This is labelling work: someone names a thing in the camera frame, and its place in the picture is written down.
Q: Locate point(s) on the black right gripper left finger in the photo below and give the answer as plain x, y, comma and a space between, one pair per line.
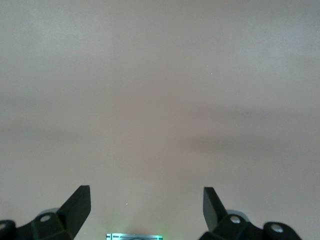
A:
72, 212

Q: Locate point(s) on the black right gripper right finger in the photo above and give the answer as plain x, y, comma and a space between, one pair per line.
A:
215, 215

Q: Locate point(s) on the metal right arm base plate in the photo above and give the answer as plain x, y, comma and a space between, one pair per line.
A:
135, 236

